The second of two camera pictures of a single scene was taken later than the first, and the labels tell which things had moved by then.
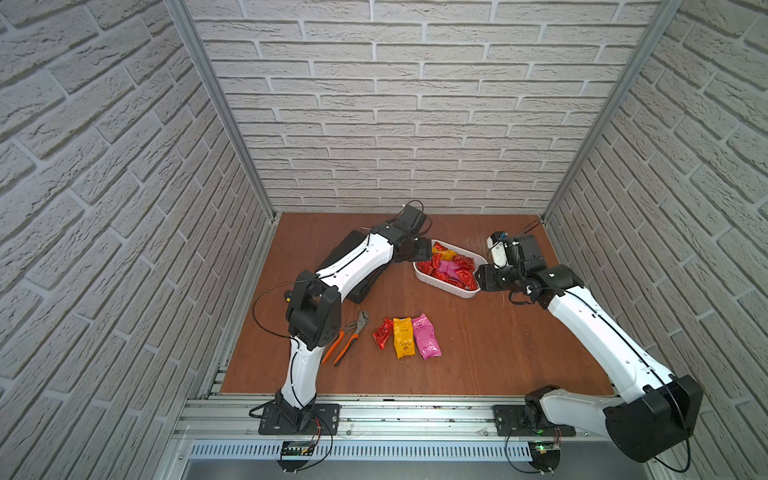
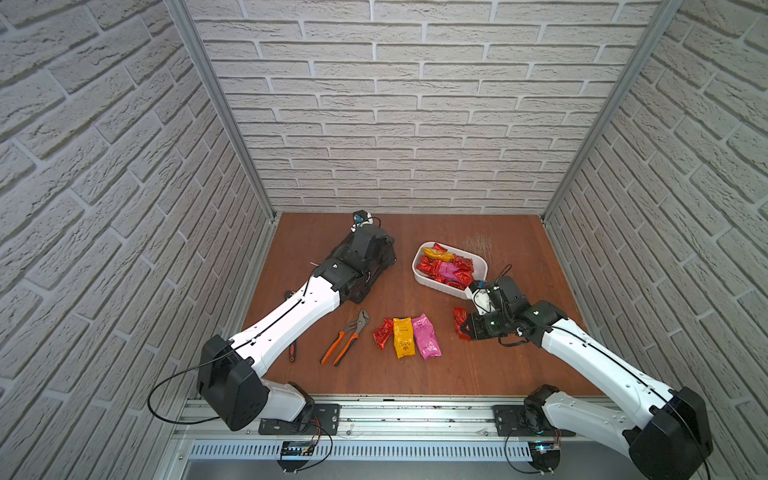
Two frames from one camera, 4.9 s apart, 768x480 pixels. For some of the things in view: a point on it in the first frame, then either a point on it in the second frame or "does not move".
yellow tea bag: [446, 254] does not move
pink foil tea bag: [426, 338] does not move
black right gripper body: [500, 279] -> [489, 325]
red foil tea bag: [382, 334] does not move
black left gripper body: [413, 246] -> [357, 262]
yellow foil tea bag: [404, 337] does not move
